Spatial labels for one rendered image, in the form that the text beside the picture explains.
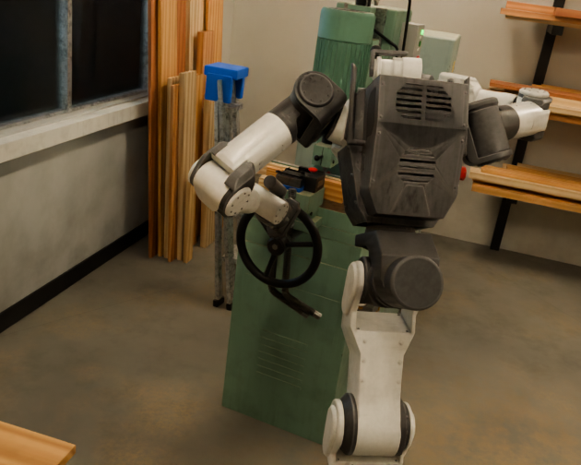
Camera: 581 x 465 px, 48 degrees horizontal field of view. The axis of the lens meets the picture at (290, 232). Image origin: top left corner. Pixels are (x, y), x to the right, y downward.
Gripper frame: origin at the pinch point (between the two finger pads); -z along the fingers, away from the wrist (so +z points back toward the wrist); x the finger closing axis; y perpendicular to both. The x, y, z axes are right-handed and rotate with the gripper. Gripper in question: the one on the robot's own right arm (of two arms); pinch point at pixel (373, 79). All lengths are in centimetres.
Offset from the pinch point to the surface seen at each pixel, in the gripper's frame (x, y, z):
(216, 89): -30, 59, -88
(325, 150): 14.3, 22.4, -13.2
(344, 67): -1.9, -0.7, -10.0
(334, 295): 52, 49, 1
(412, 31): -35.8, 13.2, 1.3
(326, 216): 34.9, 28.6, -5.7
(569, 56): -191, 165, 51
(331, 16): -11.0, -12.2, -16.4
